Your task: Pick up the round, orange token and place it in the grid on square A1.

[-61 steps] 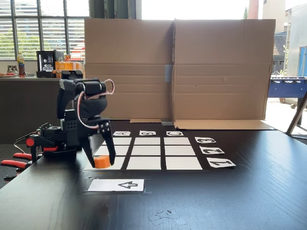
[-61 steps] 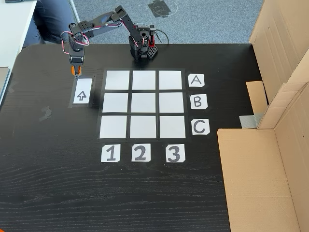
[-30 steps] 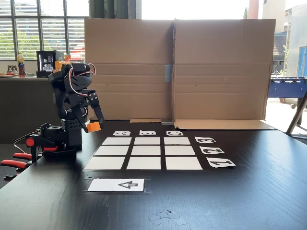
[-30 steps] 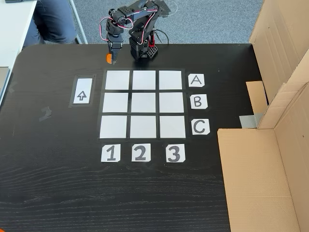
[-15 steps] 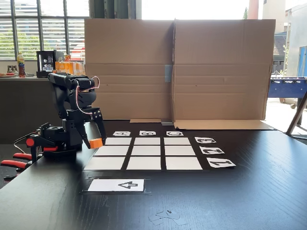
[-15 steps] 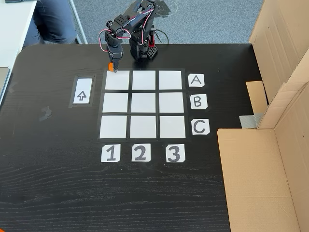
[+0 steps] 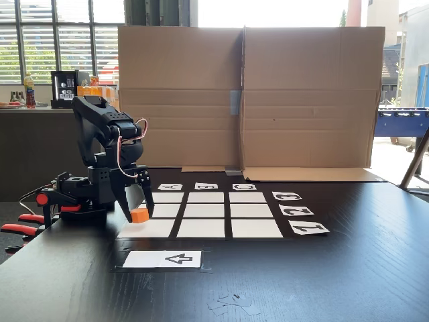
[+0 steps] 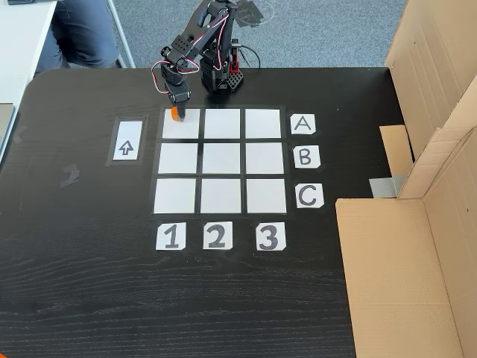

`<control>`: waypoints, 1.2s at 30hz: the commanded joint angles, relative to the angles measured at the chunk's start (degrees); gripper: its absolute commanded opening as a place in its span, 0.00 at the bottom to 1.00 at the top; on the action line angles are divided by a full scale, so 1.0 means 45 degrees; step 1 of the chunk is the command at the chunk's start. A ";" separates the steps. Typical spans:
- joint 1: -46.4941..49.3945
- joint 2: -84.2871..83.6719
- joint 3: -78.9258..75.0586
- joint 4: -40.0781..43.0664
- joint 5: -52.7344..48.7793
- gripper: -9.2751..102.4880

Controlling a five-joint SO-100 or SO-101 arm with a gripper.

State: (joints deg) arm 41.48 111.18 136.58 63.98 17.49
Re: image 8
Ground white nine-square grid sheet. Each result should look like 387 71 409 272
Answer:
150 105 296 219

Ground black and red clamp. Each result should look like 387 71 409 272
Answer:
228 37 241 74

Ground white arrow paper sheet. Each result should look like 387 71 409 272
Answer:
111 119 145 162

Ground black floor tape patch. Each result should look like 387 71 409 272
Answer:
236 0 276 29

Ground person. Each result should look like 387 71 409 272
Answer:
35 0 121 74

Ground paper sheet letter A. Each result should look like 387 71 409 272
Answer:
289 113 318 136

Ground paper sheet number 1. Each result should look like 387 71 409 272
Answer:
155 222 186 251

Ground clear tape scraps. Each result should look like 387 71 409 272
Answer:
59 163 81 188

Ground paper sheet number 2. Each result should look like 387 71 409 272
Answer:
202 221 235 251

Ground paper sheet letter B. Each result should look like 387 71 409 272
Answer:
293 145 322 170

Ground paper sheet letter C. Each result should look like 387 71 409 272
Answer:
295 183 325 210

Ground paper sheet number 3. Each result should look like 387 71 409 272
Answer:
255 222 288 252

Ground grey tape strip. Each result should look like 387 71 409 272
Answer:
368 173 409 198

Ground brown cardboard panel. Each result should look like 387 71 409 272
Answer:
379 0 477 199
335 126 477 358

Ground red white servo cable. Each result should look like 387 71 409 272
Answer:
150 58 199 95

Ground grey power cable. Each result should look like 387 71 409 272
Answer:
238 44 262 70

